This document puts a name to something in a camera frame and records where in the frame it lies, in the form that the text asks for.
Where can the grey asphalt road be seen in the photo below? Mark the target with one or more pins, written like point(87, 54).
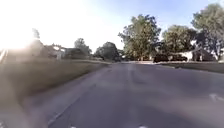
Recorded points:
point(140, 96)

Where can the dark round tree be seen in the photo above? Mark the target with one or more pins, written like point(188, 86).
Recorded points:
point(106, 50)

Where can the grass verge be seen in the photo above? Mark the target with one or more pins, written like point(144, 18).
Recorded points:
point(200, 66)

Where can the robot's own part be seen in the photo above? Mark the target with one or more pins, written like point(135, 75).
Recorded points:
point(142, 126)

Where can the tall green tree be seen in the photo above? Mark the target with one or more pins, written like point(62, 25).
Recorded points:
point(210, 26)

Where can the building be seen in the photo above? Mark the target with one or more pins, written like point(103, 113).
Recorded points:
point(75, 53)

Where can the large green tree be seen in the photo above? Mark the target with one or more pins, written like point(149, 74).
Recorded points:
point(140, 36)

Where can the pale concrete gutter strip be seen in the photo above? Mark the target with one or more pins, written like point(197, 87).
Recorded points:
point(50, 103)

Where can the dark car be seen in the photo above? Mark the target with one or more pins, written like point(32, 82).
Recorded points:
point(178, 57)
point(161, 58)

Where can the green grass lawn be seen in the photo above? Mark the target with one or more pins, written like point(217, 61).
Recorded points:
point(40, 73)

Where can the dark roofed house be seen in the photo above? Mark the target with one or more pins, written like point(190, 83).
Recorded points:
point(201, 54)

